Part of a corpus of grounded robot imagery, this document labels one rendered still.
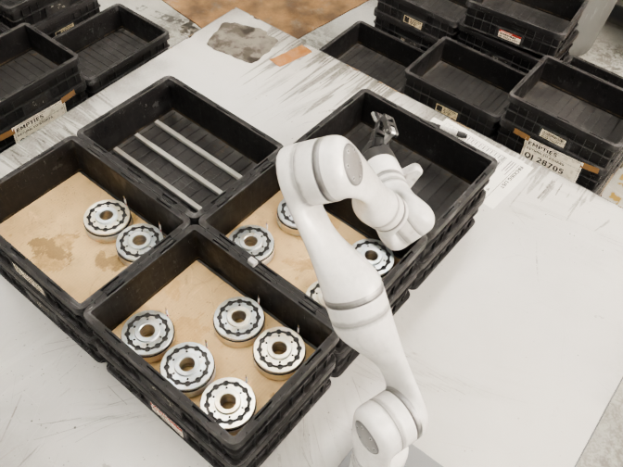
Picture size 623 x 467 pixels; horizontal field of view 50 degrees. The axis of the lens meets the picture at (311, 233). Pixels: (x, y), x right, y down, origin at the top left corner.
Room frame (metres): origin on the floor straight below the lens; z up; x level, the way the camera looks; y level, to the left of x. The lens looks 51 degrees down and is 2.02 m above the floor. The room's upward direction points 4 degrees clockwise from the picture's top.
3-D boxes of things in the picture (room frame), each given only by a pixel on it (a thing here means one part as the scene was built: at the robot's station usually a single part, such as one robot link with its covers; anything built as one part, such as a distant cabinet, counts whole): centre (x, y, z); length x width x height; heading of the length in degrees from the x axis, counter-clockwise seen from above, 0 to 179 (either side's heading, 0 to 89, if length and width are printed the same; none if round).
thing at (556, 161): (1.67, -0.80, 0.41); 0.31 x 0.02 x 0.16; 55
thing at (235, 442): (0.64, 0.17, 0.92); 0.40 x 0.30 x 0.02; 54
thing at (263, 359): (0.63, 0.05, 0.86); 0.10 x 0.10 x 0.01
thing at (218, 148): (1.12, 0.32, 0.87); 0.40 x 0.30 x 0.11; 54
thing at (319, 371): (0.64, 0.17, 0.87); 0.40 x 0.30 x 0.11; 54
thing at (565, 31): (2.37, -0.77, 0.37); 0.42 x 0.34 x 0.46; 55
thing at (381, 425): (0.43, -0.14, 0.97); 0.09 x 0.09 x 0.17; 38
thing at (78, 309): (0.88, 0.50, 0.92); 0.40 x 0.30 x 0.02; 54
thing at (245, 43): (1.84, 0.28, 0.71); 0.22 x 0.19 x 0.01; 55
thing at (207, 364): (0.58, 0.22, 0.86); 0.10 x 0.10 x 0.01
